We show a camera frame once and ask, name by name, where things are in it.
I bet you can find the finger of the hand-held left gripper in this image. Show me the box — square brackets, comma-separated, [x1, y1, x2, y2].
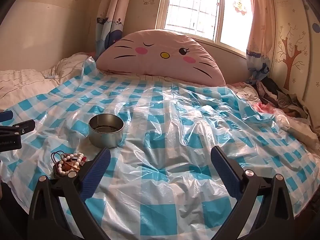
[0, 119, 36, 137]
[0, 110, 14, 124]

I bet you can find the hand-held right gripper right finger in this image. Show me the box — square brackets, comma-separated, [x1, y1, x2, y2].
[210, 145, 295, 240]

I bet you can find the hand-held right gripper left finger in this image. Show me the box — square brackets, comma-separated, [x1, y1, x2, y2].
[27, 147, 112, 240]

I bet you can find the brown bead bracelet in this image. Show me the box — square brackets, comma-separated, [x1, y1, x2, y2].
[54, 161, 80, 178]

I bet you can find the white bead bracelet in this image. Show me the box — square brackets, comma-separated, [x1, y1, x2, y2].
[57, 152, 84, 177]

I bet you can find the round metal tin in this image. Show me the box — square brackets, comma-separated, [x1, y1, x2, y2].
[88, 114, 125, 149]

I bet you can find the white quilt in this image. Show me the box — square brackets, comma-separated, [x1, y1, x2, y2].
[0, 52, 97, 112]

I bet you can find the blue checkered plastic sheet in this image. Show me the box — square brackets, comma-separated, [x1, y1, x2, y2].
[0, 56, 319, 240]

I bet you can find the pink cloth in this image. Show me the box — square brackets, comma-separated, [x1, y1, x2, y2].
[254, 102, 275, 114]

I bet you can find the crumpled white bedding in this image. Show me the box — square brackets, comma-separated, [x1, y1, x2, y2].
[272, 109, 319, 150]

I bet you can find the pile of dark clothes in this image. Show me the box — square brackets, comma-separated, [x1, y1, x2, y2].
[255, 76, 310, 118]

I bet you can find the pink blue print curtain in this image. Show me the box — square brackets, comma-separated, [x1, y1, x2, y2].
[246, 0, 274, 80]

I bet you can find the wardrobe with tree decal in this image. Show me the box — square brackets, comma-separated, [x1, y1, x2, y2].
[269, 0, 320, 110]

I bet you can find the whale print curtain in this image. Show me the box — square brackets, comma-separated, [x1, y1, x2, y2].
[95, 0, 135, 55]

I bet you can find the pink cat face pillow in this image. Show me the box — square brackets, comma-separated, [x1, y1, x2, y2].
[96, 29, 226, 85]

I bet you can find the window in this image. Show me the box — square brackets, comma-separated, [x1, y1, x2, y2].
[155, 0, 254, 54]

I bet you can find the cartoon window sticker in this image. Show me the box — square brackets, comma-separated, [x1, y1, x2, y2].
[232, 0, 248, 15]

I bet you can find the thin dark cord bracelet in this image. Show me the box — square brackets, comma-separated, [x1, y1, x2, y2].
[51, 151, 64, 166]

